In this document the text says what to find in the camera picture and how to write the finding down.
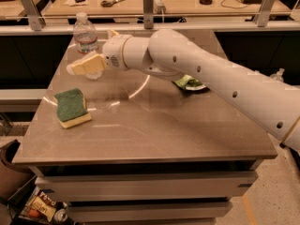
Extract metal bracket left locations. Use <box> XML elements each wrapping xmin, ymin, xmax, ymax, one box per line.
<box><xmin>21</xmin><ymin>0</ymin><xmax>46</xmax><ymax>31</ymax></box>

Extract black cable on desk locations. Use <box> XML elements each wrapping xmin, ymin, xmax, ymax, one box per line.
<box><xmin>219</xmin><ymin>0</ymin><xmax>248</xmax><ymax>10</ymax></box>

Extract scissors on back desk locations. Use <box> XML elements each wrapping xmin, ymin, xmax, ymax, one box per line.
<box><xmin>100</xmin><ymin>0</ymin><xmax>126</xmax><ymax>8</ymax></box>

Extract metal bracket right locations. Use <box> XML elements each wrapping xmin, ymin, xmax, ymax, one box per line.
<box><xmin>253</xmin><ymin>0</ymin><xmax>276</xmax><ymax>27</ymax></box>

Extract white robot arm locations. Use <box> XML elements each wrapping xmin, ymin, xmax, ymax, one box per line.
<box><xmin>67</xmin><ymin>30</ymin><xmax>300</xmax><ymax>152</ymax></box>

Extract metal bracket middle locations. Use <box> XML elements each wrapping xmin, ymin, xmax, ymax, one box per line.
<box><xmin>143</xmin><ymin>0</ymin><xmax>154</xmax><ymax>29</ymax></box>

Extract green chip bag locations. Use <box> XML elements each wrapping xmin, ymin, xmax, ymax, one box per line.
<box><xmin>173</xmin><ymin>75</ymin><xmax>205</xmax><ymax>91</ymax></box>

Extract brown bin at left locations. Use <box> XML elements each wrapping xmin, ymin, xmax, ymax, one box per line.
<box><xmin>0</xmin><ymin>140</ymin><xmax>34</xmax><ymax>200</ymax></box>

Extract snack package on floor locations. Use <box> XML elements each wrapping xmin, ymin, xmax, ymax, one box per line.
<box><xmin>27</xmin><ymin>191</ymin><xmax>57</xmax><ymax>221</ymax></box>

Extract clear plastic bag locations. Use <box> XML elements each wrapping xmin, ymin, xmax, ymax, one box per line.
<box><xmin>271</xmin><ymin>68</ymin><xmax>285</xmax><ymax>82</ymax></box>

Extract metal bracket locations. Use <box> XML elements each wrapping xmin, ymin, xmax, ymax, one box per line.
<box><xmin>253</xmin><ymin>0</ymin><xmax>276</xmax><ymax>27</ymax></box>
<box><xmin>143</xmin><ymin>0</ymin><xmax>154</xmax><ymax>29</ymax></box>
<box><xmin>21</xmin><ymin>0</ymin><xmax>46</xmax><ymax>31</ymax></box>

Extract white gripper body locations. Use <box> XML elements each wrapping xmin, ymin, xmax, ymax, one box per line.
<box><xmin>102</xmin><ymin>35</ymin><xmax>131</xmax><ymax>70</ymax></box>

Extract clear plastic water bottle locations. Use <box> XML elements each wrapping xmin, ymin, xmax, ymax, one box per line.
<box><xmin>73</xmin><ymin>12</ymin><xmax>103</xmax><ymax>81</ymax></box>

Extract green and yellow sponge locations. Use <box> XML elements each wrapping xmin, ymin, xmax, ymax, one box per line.
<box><xmin>54</xmin><ymin>88</ymin><xmax>92</xmax><ymax>128</ymax></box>

